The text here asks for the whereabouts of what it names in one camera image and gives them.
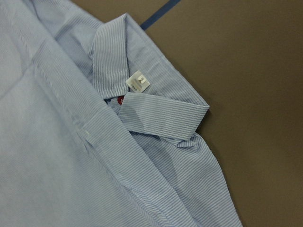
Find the light blue striped shirt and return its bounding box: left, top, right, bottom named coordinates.
left=0, top=0, right=242, bottom=227

